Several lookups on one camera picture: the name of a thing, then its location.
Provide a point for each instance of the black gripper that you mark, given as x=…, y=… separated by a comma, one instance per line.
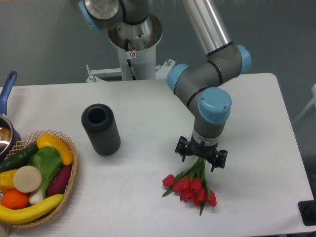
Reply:
x=185, y=148

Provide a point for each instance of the purple sweet potato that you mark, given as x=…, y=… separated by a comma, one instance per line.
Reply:
x=60, y=182

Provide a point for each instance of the yellow bell pepper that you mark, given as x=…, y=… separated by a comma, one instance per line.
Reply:
x=6, y=180

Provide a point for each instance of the red tulip bouquet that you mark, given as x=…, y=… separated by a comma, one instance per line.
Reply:
x=191, y=185

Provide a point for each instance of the white frame at right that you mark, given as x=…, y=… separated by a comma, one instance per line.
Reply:
x=308, y=109

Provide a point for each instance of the green cucumber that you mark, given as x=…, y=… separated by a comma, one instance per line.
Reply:
x=19, y=159

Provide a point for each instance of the long yellow banana squash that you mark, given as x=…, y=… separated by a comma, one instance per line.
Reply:
x=28, y=214

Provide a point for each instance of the blue handled saucepan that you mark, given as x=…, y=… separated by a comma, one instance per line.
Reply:
x=8, y=134

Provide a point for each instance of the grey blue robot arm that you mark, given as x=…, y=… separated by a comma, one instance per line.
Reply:
x=198, y=89

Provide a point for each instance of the beige round disc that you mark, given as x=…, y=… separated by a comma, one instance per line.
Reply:
x=27, y=179

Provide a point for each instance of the green bok choy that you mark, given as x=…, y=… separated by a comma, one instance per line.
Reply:
x=48, y=161

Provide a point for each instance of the black device at edge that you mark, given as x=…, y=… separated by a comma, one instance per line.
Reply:
x=308, y=212

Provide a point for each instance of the yellow squash top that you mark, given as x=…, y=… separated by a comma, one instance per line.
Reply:
x=48, y=140

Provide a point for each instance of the dark grey ribbed vase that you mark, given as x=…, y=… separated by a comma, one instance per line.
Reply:
x=100, y=125

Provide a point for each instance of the orange fruit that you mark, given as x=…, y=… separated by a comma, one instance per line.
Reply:
x=15, y=199

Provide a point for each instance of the woven wicker basket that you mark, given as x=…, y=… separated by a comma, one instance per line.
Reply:
x=30, y=140

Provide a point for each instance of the white metal base frame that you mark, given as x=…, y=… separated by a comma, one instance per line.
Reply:
x=132, y=71

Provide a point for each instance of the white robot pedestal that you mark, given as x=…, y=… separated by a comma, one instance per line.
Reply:
x=136, y=41

